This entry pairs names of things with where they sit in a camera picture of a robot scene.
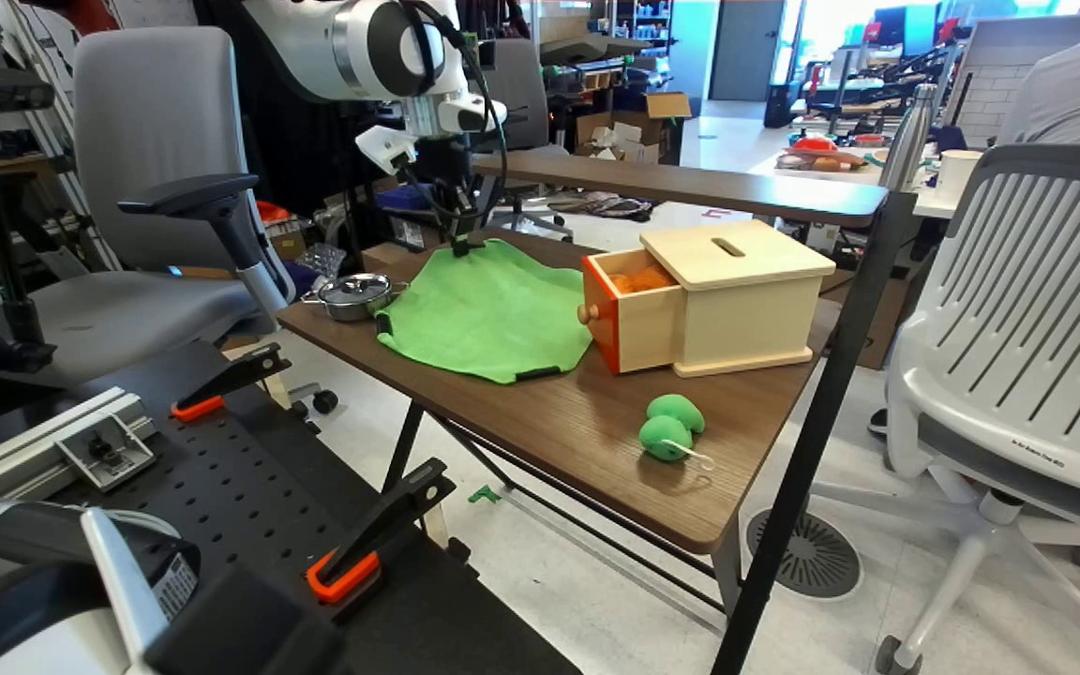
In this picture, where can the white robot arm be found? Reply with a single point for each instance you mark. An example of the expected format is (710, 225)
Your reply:
(328, 42)

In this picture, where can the aluminium extrusion rail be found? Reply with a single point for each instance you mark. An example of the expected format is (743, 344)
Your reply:
(16, 443)

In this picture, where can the long brown desk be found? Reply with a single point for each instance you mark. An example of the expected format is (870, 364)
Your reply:
(690, 187)

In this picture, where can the black perforated board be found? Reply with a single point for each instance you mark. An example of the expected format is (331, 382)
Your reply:
(253, 499)

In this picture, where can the black slanted pole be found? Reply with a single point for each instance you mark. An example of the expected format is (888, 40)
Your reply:
(816, 414)

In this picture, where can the grey white device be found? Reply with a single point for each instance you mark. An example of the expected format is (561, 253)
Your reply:
(114, 574)

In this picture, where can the green plush toy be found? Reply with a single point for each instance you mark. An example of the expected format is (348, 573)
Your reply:
(669, 437)

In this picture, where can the orange fronted wooden drawer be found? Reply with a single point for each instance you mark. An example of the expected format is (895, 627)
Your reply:
(601, 319)

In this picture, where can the round grey floor grate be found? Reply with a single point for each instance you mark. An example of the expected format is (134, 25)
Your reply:
(816, 557)

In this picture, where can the red toy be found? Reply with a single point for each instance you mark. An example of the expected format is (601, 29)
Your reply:
(816, 150)

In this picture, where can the black orange clamp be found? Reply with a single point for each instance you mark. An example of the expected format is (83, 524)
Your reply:
(233, 375)
(378, 528)

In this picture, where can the white mesh office chair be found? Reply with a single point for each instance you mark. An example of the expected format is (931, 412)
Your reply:
(1030, 312)

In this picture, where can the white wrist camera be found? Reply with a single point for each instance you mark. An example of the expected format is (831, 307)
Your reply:
(388, 149)

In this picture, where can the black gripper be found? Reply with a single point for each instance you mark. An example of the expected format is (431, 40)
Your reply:
(459, 173)

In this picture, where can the green cloth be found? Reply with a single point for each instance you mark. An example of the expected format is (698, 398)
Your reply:
(488, 312)

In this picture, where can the light wooden slotted box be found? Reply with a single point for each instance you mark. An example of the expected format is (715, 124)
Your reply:
(741, 312)

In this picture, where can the grey office chair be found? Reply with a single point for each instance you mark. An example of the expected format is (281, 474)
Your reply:
(151, 135)

